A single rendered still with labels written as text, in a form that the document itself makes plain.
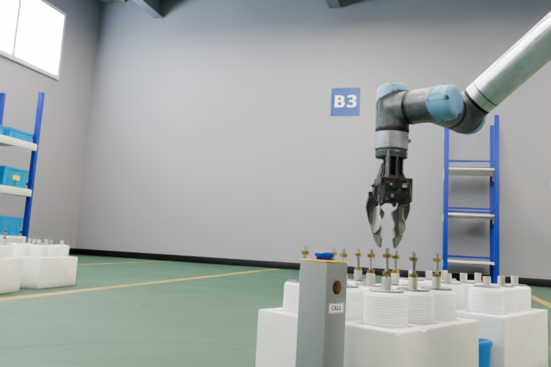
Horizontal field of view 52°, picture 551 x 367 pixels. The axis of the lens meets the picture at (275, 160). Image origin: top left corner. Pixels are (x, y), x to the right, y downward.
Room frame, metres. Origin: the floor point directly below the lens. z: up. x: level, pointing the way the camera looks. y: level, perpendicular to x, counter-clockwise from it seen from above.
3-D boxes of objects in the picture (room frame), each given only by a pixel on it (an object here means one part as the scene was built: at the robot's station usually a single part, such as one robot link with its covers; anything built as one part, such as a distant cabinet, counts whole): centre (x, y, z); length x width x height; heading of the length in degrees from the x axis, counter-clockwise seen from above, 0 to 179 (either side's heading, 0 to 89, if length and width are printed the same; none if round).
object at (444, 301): (1.45, -0.42, 0.16); 0.10 x 0.10 x 0.18
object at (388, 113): (1.26, -0.26, 0.66); 0.09 x 0.08 x 0.11; 44
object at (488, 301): (1.67, -0.63, 0.16); 0.10 x 0.10 x 0.18
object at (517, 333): (1.84, -0.62, 0.09); 0.39 x 0.39 x 0.18; 49
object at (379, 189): (1.25, -0.26, 0.50); 0.09 x 0.08 x 0.12; 3
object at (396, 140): (1.26, -0.26, 0.58); 0.08 x 0.08 x 0.05
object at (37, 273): (3.61, 1.48, 0.09); 0.39 x 0.39 x 0.18; 77
